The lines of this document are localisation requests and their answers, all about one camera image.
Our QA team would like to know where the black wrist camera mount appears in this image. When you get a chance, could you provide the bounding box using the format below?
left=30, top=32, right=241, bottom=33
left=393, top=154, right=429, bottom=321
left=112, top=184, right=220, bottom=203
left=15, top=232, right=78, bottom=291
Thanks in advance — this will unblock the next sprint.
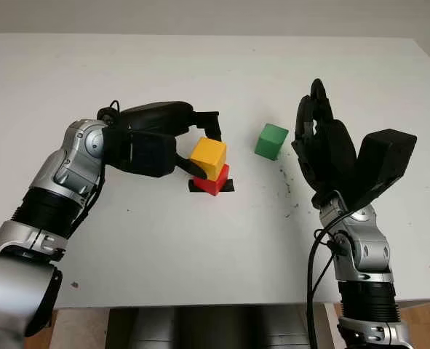
left=103, top=125, right=178, bottom=179
left=349, top=129, right=418, bottom=215

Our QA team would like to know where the yellow wooden block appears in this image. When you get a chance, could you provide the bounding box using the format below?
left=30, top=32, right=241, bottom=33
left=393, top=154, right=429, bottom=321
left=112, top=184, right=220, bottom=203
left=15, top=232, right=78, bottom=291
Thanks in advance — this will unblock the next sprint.
left=188, top=137, right=228, bottom=181

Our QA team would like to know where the red wooden block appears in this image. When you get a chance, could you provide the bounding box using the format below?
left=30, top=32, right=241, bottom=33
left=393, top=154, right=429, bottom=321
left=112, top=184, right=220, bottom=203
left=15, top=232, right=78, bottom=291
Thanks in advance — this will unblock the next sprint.
left=193, top=163, right=231, bottom=197

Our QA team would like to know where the green wooden block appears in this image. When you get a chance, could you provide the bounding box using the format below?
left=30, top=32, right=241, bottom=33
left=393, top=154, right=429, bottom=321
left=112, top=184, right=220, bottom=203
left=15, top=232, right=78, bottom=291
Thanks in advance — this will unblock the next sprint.
left=254, top=123, right=288, bottom=161

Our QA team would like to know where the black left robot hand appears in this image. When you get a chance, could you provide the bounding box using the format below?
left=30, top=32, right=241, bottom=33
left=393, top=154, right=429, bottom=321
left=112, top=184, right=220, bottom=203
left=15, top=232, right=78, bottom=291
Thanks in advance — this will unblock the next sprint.
left=116, top=100, right=223, bottom=181

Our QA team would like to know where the pale table leg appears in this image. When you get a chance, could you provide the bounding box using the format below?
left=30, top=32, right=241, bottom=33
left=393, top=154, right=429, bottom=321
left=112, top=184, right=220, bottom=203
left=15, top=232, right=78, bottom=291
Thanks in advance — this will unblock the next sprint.
left=322, top=303, right=343, bottom=349
left=49, top=308, right=110, bottom=349

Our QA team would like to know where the dark grey robot torso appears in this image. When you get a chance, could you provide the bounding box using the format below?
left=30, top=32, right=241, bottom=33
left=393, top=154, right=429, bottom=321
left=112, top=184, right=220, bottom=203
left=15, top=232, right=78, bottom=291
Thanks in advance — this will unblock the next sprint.
left=107, top=307, right=312, bottom=349

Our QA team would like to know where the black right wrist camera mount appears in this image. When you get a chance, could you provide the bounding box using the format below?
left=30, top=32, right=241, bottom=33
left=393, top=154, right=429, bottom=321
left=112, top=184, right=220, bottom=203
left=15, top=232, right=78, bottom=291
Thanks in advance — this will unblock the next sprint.
left=349, top=129, right=418, bottom=215

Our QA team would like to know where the black tape strip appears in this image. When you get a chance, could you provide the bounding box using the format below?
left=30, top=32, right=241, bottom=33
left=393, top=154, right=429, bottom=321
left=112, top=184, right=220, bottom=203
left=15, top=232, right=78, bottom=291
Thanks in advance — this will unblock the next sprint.
left=188, top=177, right=235, bottom=193

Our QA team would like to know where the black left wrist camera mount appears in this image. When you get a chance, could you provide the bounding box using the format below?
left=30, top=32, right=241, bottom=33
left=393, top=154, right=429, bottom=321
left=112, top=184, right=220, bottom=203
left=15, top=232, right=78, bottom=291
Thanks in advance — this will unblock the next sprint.
left=103, top=125, right=178, bottom=179

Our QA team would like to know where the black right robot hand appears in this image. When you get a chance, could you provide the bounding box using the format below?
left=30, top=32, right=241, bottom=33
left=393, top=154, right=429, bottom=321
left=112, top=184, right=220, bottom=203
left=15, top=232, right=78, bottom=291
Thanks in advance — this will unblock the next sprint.
left=290, top=78, right=359, bottom=210

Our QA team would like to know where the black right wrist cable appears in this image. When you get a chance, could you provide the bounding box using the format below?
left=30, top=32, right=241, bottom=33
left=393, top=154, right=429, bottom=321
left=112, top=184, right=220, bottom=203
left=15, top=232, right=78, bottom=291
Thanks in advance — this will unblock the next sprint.
left=306, top=210, right=354, bottom=349

